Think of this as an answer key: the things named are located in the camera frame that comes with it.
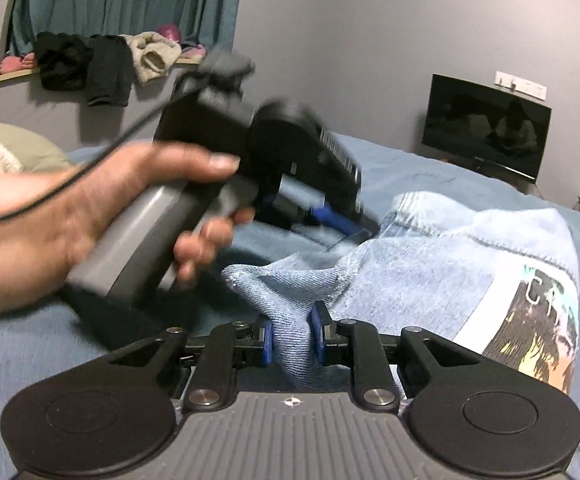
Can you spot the olive green pillow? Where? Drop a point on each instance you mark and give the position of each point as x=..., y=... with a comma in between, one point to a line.
x=34, y=152

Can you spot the person's left hand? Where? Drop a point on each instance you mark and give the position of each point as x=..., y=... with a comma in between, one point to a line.
x=39, y=249

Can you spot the beige garment on sill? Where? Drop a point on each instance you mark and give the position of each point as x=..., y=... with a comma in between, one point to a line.
x=153, y=55

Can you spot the black garment on sill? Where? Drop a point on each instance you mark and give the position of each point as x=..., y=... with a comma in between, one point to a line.
x=110, y=72
x=63, y=61

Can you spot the light blue denim jacket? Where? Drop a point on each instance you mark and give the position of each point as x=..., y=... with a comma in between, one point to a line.
x=500, y=283

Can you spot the white wall socket strip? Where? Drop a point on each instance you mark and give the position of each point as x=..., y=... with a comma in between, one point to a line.
x=520, y=85

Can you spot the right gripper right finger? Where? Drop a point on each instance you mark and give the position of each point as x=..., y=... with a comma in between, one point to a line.
x=448, y=411

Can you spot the black television screen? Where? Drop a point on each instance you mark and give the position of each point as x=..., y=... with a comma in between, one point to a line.
x=476, y=122

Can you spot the wooden window sill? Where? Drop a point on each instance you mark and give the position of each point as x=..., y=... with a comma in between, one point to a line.
x=34, y=71

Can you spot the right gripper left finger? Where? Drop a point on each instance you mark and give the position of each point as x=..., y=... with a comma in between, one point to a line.
x=116, y=412

